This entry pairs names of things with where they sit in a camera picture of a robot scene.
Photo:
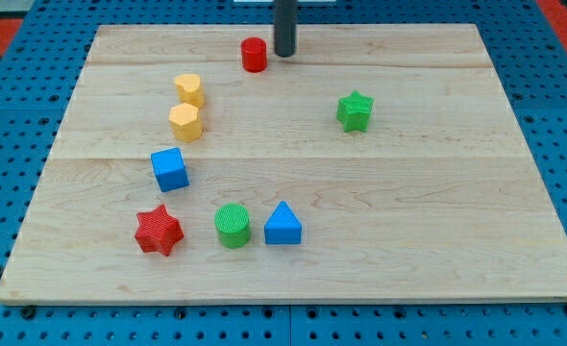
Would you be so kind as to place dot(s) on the blue cube block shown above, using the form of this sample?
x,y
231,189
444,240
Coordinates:
x,y
169,169

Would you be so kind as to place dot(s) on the green cylinder block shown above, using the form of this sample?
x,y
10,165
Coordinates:
x,y
232,223

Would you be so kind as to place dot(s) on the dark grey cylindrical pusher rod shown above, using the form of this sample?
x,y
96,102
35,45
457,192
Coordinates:
x,y
285,25

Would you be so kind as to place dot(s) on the blue triangle block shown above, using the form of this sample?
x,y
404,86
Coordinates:
x,y
283,226

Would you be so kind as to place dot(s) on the yellow heart block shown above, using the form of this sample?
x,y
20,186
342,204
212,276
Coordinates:
x,y
190,89

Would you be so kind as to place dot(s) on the red star block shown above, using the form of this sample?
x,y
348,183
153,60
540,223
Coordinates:
x,y
158,231

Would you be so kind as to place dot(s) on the light wooden board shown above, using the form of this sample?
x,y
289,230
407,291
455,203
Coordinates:
x,y
438,202

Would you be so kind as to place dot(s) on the red cylinder block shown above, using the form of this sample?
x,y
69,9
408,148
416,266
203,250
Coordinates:
x,y
253,54

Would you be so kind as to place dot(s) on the yellow hexagon block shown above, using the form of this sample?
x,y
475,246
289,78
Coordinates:
x,y
185,122

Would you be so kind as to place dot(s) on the green star block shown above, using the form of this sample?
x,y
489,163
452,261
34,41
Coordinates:
x,y
354,112

